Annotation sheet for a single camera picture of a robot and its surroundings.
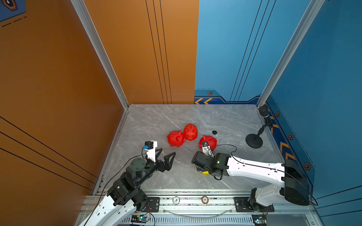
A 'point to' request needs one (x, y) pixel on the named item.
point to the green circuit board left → (139, 219)
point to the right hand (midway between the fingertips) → (205, 161)
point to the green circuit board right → (259, 220)
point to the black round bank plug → (214, 132)
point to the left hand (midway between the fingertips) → (169, 150)
